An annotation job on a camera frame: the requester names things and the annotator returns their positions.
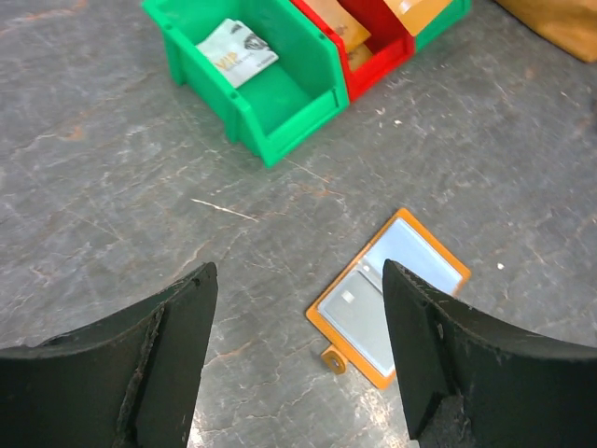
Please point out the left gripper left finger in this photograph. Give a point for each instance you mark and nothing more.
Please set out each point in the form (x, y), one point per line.
(130, 379)

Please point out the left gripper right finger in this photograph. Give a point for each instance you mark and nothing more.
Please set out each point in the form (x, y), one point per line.
(502, 385)

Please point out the orange leather card holder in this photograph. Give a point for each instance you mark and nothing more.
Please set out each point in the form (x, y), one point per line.
(404, 239)

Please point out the tan patterned card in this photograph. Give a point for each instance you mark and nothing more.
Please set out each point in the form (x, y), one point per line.
(415, 15)

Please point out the brown cards in red bin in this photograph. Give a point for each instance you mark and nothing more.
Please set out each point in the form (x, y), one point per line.
(352, 33)

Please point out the left green plastic bin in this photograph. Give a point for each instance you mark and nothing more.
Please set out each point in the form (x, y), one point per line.
(277, 109)

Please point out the green plastic bin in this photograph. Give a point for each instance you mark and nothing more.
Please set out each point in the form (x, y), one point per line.
(277, 109)
(452, 13)

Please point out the red plastic bin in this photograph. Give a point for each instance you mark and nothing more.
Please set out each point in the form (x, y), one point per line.
(390, 43)

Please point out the mustard tote bag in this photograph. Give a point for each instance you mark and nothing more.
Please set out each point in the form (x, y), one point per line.
(568, 24)

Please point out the right green plastic bin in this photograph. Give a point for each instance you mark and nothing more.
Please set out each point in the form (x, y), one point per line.
(452, 13)

